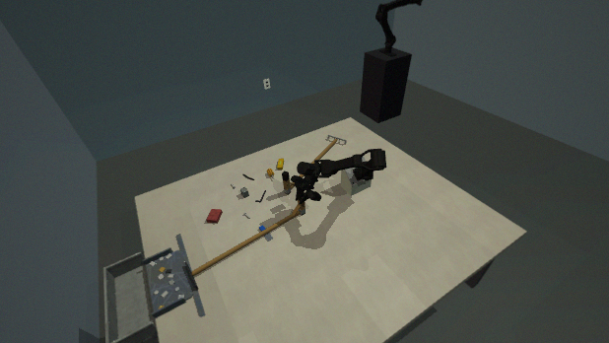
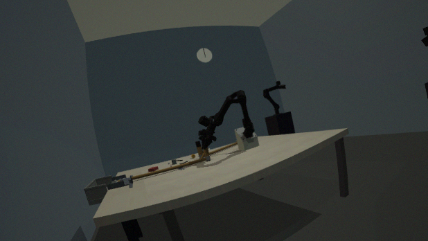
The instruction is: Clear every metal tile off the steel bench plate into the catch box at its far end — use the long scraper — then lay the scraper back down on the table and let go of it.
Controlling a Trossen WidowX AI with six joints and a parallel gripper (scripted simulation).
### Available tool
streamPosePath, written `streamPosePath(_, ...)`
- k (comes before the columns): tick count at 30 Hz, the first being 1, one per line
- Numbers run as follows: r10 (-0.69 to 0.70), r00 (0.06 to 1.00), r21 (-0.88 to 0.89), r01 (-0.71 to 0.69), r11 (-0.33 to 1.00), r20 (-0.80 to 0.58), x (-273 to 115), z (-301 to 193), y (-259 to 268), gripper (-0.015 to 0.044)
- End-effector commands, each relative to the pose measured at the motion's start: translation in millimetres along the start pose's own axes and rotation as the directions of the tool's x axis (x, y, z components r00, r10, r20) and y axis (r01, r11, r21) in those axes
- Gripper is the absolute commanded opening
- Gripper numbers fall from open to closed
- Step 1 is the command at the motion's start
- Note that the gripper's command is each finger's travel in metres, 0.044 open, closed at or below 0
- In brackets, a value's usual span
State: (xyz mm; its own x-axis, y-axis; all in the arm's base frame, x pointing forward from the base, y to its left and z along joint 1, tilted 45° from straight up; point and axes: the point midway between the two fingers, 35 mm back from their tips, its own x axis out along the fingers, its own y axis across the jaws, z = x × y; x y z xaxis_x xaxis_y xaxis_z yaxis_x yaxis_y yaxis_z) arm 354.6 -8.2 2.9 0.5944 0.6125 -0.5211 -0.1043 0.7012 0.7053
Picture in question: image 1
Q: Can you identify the red rectangular block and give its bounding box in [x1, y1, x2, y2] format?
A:
[207, 209, 223, 223]

